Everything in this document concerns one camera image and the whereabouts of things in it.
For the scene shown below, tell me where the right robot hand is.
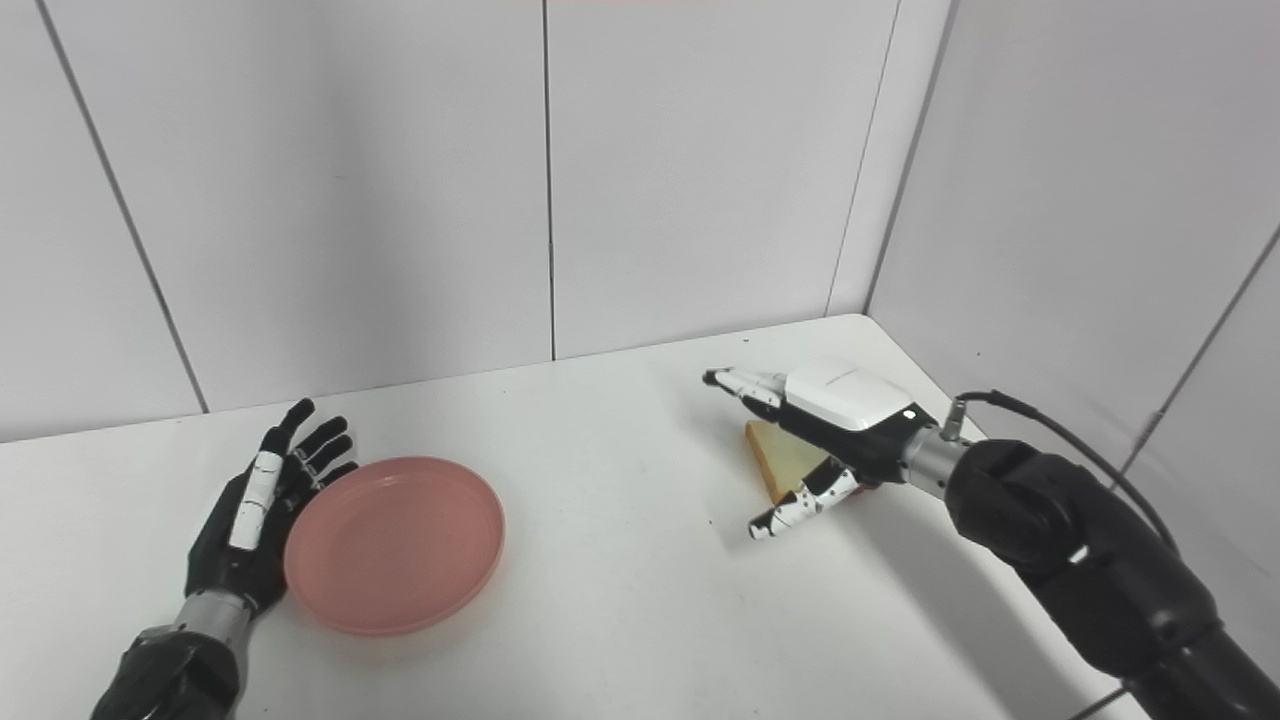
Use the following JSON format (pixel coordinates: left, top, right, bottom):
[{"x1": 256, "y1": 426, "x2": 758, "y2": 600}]
[{"x1": 702, "y1": 357, "x2": 941, "y2": 542}]

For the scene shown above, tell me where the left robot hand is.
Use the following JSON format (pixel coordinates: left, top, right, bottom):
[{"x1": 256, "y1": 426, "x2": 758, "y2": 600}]
[{"x1": 184, "y1": 398, "x2": 360, "y2": 613}]

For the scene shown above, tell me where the slice of bread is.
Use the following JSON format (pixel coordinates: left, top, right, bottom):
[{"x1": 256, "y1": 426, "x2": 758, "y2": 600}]
[{"x1": 744, "y1": 419, "x2": 881, "y2": 506}]

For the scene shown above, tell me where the pink plate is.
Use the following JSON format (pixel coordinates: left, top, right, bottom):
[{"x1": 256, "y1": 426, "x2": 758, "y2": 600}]
[{"x1": 283, "y1": 456, "x2": 506, "y2": 638}]

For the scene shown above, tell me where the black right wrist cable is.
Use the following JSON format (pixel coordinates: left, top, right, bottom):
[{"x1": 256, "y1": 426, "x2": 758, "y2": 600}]
[{"x1": 940, "y1": 390, "x2": 1183, "y2": 720}]

